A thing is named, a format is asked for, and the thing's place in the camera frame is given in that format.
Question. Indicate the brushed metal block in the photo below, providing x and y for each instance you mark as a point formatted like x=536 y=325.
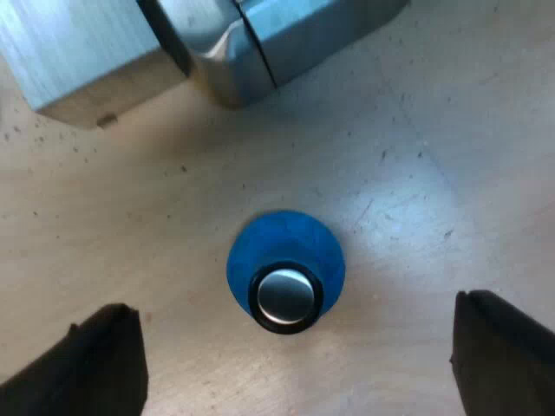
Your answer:
x=82 y=56

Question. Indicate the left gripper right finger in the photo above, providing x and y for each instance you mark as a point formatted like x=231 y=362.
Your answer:
x=507 y=359

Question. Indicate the steel espresso machine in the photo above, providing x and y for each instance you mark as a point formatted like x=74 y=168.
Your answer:
x=277 y=47

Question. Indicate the bright blue tamper steel top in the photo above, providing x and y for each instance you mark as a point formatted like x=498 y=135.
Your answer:
x=284 y=277

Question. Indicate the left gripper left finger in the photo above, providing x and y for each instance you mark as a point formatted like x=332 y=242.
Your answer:
x=91 y=372

